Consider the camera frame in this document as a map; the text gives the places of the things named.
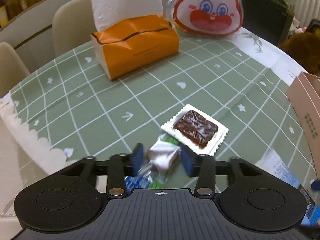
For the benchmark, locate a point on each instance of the orange tissue box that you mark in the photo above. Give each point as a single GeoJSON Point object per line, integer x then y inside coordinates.
{"type": "Point", "coordinates": [131, 34]}

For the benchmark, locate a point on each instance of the blue white snack packet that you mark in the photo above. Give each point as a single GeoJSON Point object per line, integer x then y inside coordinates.
{"type": "Point", "coordinates": [272, 163]}

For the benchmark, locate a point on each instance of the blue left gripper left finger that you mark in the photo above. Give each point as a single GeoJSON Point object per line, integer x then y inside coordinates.
{"type": "Point", "coordinates": [137, 158]}

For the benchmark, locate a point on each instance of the green checked tablecloth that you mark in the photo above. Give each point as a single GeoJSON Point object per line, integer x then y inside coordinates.
{"type": "Point", "coordinates": [69, 109]}

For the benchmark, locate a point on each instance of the small brown candy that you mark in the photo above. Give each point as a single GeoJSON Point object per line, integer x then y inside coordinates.
{"type": "Point", "coordinates": [160, 159]}

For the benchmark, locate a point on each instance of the beige chair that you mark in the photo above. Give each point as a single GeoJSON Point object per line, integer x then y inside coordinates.
{"type": "Point", "coordinates": [72, 25]}

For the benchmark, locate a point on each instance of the pink cardboard box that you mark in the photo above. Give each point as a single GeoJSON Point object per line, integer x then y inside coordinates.
{"type": "Point", "coordinates": [303, 93]}

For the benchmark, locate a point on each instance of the red white rabbit pillow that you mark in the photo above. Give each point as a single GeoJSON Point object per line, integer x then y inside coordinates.
{"type": "Point", "coordinates": [215, 18]}

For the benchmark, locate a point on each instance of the chocolate biscuit clear wrapper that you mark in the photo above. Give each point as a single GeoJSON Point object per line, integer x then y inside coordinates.
{"type": "Point", "coordinates": [197, 130]}

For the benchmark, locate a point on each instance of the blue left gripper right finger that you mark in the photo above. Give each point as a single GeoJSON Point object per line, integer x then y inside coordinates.
{"type": "Point", "coordinates": [187, 160]}

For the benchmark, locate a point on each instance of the brown plush toy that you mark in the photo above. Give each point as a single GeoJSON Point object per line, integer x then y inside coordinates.
{"type": "Point", "coordinates": [304, 48]}

